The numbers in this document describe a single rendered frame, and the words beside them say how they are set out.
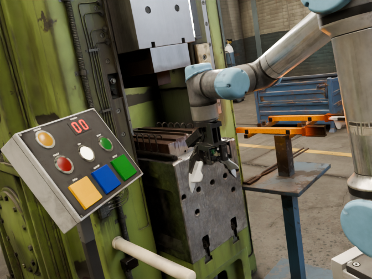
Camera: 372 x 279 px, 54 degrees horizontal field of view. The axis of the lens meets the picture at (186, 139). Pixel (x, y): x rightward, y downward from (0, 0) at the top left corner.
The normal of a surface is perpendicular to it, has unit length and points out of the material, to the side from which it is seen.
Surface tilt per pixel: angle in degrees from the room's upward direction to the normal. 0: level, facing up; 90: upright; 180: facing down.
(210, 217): 90
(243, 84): 90
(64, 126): 60
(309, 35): 106
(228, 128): 90
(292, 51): 110
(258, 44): 90
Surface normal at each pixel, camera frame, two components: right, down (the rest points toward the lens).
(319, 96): -0.66, 0.26
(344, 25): -0.33, 0.86
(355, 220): -0.77, 0.39
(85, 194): 0.71, -0.54
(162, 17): 0.68, 0.05
